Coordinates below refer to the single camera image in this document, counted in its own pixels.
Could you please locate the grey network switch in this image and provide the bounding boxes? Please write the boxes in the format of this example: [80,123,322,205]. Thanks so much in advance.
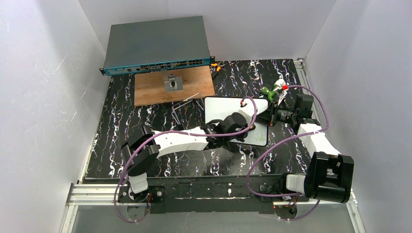
[100,16,214,76]

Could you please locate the grey metal stand bracket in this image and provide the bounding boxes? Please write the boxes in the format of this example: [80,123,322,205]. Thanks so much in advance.
[161,70,183,92]

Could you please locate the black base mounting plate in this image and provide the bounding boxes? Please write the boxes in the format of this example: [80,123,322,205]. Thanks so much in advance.
[117,175,297,214]

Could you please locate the purple cable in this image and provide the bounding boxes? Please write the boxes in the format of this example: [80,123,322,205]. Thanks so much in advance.
[245,85,329,222]
[113,96,258,224]

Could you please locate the yellow black whiteboard eraser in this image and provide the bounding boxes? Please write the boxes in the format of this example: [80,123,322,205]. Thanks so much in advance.
[248,124,256,131]

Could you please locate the orange handled pliers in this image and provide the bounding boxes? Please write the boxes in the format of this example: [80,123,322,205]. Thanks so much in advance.
[210,62,225,79]

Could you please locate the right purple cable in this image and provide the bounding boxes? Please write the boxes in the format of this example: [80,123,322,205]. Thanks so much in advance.
[245,85,329,222]

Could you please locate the white whiteboard black frame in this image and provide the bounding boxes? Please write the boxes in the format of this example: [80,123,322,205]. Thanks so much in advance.
[205,97,268,147]

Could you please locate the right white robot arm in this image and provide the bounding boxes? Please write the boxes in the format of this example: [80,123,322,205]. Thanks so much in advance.
[256,94,354,203]

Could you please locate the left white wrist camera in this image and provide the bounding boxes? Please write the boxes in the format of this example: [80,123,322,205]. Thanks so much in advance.
[238,102,256,125]

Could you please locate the brown wooden board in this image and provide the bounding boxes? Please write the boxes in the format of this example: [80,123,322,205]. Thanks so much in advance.
[134,66,215,106]

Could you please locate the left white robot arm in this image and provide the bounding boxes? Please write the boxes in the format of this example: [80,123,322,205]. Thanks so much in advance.
[120,112,253,194]

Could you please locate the aluminium rail frame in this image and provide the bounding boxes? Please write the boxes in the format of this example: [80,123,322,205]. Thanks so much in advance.
[64,75,359,233]

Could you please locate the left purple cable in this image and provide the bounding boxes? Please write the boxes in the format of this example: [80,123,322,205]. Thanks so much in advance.
[113,96,258,224]

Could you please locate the green white marker tool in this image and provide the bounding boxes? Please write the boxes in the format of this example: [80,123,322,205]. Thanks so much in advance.
[260,79,286,101]

